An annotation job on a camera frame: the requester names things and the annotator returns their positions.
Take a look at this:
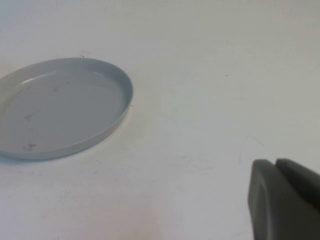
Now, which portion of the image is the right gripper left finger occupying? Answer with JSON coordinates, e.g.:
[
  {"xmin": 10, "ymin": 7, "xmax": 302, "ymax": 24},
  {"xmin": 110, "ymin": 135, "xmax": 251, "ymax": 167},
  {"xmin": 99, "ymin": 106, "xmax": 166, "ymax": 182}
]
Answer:
[{"xmin": 247, "ymin": 159, "xmax": 320, "ymax": 240}]

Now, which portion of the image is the grey-blue round plate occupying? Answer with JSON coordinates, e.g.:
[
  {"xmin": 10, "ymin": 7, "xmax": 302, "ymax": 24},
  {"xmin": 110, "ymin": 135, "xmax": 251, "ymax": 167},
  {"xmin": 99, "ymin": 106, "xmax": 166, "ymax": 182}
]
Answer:
[{"xmin": 0, "ymin": 57, "xmax": 135, "ymax": 161}]

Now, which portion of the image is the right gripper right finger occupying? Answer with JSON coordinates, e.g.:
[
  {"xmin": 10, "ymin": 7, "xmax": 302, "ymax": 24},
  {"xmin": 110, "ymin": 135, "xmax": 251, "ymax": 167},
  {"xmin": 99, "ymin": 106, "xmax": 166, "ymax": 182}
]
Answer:
[{"xmin": 275, "ymin": 158, "xmax": 320, "ymax": 208}]

